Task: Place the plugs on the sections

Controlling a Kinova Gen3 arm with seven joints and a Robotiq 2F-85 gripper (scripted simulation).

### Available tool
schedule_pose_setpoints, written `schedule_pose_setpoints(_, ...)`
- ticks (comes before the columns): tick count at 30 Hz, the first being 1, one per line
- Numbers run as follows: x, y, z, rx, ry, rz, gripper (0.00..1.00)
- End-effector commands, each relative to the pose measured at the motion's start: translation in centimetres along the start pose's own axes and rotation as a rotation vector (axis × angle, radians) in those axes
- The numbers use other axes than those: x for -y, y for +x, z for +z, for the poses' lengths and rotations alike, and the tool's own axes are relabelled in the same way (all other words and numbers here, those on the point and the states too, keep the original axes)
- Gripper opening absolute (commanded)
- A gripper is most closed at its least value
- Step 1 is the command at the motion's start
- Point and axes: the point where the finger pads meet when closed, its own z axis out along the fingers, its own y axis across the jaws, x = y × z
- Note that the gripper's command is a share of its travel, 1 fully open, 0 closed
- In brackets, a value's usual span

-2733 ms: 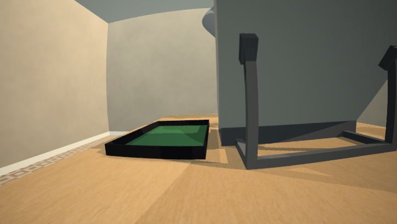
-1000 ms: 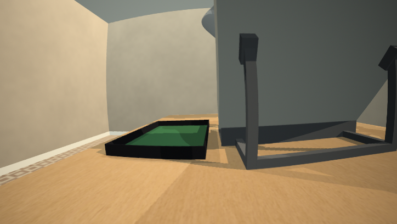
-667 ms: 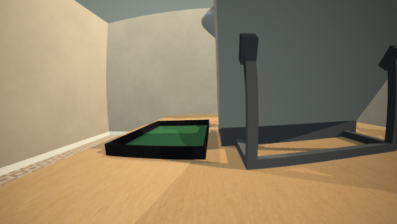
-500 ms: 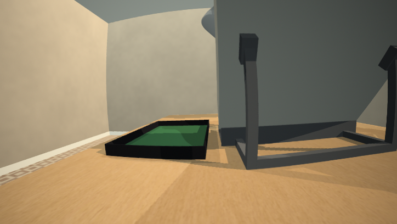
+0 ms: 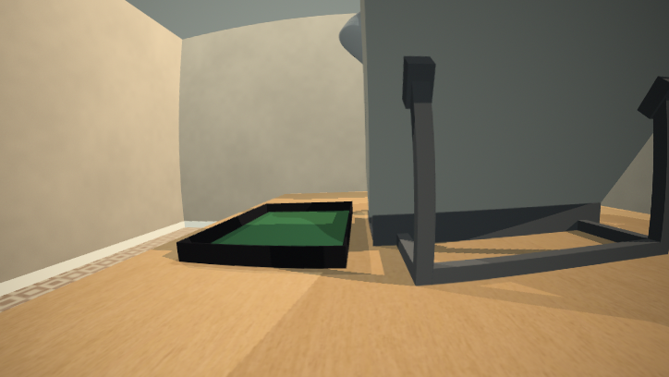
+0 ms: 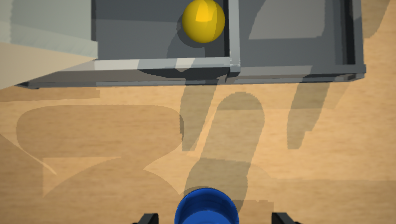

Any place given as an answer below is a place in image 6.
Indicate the yellow ball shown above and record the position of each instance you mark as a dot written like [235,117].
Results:
[203,20]

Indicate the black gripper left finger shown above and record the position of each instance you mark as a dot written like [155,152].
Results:
[148,218]

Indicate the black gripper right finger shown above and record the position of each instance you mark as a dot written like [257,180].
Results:
[282,218]

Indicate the blue plug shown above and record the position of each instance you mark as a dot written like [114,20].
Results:
[206,206]

